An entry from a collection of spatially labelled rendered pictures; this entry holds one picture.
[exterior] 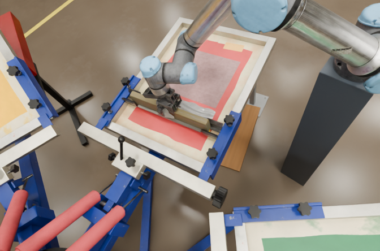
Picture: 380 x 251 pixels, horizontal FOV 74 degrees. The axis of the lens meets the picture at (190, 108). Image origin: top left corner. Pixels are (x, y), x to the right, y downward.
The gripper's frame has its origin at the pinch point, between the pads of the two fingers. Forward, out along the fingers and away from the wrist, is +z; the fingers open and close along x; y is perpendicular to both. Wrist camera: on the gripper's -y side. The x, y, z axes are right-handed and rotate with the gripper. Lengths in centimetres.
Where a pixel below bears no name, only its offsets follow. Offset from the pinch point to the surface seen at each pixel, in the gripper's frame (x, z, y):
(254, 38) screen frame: 57, 2, 19
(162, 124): -4.8, 5.3, -2.5
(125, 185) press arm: -36.6, -3.3, 2.3
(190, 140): -6.8, 5.3, 13.8
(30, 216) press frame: -64, -4, -25
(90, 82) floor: 38, 101, -156
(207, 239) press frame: -39, 96, 26
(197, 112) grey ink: 7.2, 4.8, 10.3
